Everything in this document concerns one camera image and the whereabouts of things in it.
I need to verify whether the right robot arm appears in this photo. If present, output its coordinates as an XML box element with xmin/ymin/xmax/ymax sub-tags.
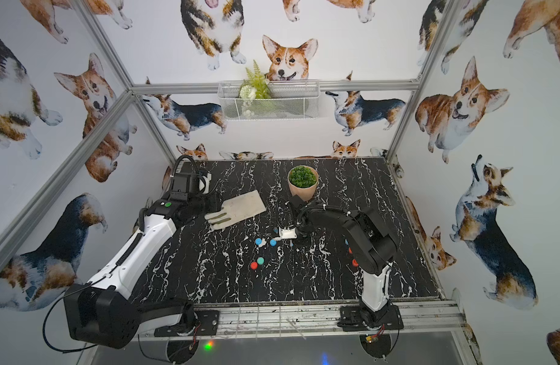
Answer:
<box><xmin>288</xmin><ymin>196</ymin><xmax>399</xmax><ymax>313</ymax></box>

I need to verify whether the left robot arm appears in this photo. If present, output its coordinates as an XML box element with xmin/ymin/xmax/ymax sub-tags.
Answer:
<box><xmin>63</xmin><ymin>155</ymin><xmax>217</xmax><ymax>349</ymax></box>

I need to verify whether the potted green plant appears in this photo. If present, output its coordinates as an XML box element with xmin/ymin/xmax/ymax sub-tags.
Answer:
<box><xmin>288</xmin><ymin>165</ymin><xmax>319</xmax><ymax>202</ymax></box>

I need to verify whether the beige paper sheet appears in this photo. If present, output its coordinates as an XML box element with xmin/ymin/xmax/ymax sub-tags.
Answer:
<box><xmin>205</xmin><ymin>190</ymin><xmax>266</xmax><ymax>231</ymax></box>

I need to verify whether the fern and white flower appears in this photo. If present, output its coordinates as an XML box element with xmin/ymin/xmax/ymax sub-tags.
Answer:
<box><xmin>238</xmin><ymin>61</ymin><xmax>273</xmax><ymax>118</ymax></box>

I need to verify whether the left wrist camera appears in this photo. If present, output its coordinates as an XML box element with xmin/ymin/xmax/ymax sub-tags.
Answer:
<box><xmin>169</xmin><ymin>169</ymin><xmax>212</xmax><ymax>195</ymax></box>

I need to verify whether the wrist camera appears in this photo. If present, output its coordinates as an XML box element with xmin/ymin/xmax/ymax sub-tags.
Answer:
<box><xmin>274</xmin><ymin>228</ymin><xmax>298</xmax><ymax>241</ymax></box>
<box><xmin>169</xmin><ymin>169</ymin><xmax>212</xmax><ymax>195</ymax></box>

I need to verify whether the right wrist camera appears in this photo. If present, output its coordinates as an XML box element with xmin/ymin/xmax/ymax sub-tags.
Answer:
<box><xmin>274</xmin><ymin>228</ymin><xmax>298</xmax><ymax>241</ymax></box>

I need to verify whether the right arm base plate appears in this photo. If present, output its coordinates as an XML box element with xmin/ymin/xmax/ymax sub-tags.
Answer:
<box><xmin>337</xmin><ymin>304</ymin><xmax>404</xmax><ymax>332</ymax></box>

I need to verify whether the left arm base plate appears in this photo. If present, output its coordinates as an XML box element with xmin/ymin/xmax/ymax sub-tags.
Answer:
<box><xmin>154</xmin><ymin>310</ymin><xmax>220</xmax><ymax>338</ymax></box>

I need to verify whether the white wire basket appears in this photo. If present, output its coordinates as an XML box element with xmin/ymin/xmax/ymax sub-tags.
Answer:
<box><xmin>217</xmin><ymin>81</ymin><xmax>320</xmax><ymax>121</ymax></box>

